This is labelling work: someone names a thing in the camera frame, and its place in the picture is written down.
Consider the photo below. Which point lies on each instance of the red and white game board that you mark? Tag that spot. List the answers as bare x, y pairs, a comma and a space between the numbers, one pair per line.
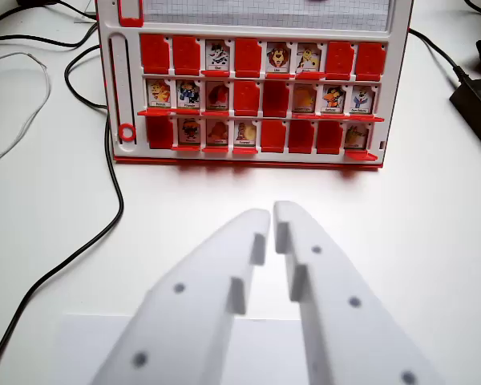
122, 88

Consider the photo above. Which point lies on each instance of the black power adapter box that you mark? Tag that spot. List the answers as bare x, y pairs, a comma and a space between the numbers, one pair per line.
479, 108

